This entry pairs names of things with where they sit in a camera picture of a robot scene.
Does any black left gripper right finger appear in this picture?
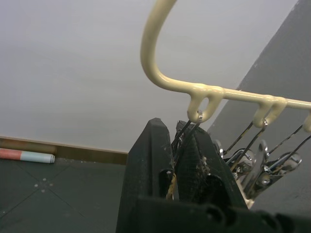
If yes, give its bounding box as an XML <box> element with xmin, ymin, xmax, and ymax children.
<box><xmin>175</xmin><ymin>128</ymin><xmax>251</xmax><ymax>210</ymax></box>

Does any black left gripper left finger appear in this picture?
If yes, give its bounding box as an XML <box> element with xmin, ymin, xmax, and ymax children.
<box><xmin>116</xmin><ymin>117</ymin><xmax>176</xmax><ymax>233</ymax></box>

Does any wooden baseboard strip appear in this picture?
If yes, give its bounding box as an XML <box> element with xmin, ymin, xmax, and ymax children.
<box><xmin>0</xmin><ymin>135</ymin><xmax>129</xmax><ymax>166</ymax></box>

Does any red and light-blue marker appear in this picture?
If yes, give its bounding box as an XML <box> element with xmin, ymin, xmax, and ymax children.
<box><xmin>0</xmin><ymin>148</ymin><xmax>56</xmax><ymax>165</ymax></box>

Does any cream coated wire clip hanger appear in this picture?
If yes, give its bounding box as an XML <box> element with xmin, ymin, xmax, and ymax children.
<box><xmin>140</xmin><ymin>0</ymin><xmax>311</xmax><ymax>133</ymax></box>

